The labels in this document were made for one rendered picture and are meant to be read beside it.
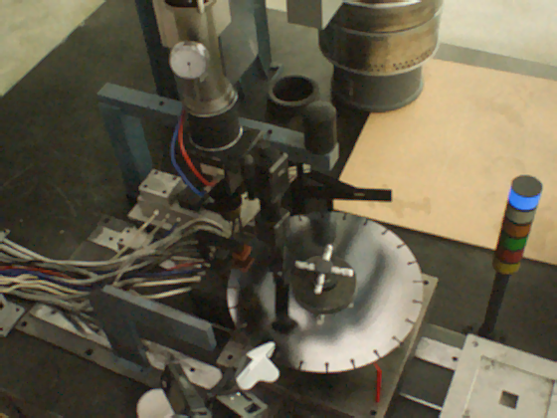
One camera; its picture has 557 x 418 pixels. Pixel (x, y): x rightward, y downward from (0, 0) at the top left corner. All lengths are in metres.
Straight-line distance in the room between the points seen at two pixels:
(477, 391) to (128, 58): 1.39
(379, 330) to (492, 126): 0.79
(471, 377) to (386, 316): 0.16
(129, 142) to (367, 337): 0.69
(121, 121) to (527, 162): 0.92
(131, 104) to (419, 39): 0.66
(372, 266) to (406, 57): 0.61
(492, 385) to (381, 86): 0.84
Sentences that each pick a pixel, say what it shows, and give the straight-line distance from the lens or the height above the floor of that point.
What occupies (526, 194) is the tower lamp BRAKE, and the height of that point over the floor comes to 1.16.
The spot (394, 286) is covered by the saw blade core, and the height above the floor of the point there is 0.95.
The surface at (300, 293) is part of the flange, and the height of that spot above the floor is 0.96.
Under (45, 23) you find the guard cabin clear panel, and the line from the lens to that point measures 2.28.
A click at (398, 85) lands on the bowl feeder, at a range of 1.77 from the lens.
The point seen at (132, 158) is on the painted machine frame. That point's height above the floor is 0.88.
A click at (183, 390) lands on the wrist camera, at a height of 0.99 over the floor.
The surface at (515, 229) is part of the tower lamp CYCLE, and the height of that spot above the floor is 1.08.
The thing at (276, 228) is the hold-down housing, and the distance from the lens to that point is 1.06.
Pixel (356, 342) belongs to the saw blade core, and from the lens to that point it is 1.15.
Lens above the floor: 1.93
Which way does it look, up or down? 48 degrees down
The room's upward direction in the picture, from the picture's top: 6 degrees counter-clockwise
